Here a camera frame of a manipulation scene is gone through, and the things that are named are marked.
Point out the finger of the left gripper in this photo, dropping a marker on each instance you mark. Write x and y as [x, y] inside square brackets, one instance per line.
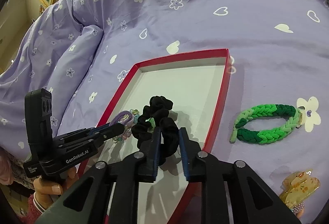
[108, 131]

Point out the black velvet scrunchie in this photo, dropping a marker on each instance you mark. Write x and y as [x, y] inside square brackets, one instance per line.
[156, 114]

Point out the purple floral duvet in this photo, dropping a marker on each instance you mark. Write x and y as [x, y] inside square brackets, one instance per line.
[276, 110]

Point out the red shallow box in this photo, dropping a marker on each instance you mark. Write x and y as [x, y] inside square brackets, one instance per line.
[186, 90]

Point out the left hand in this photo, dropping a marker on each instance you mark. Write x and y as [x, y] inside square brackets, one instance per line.
[44, 190]

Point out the amber butterfly hair claw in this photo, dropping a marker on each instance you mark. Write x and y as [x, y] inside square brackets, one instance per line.
[297, 187]

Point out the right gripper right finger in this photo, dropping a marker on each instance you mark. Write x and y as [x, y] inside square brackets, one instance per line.
[185, 152]

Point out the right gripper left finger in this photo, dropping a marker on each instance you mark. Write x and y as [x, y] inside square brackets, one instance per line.
[155, 152]

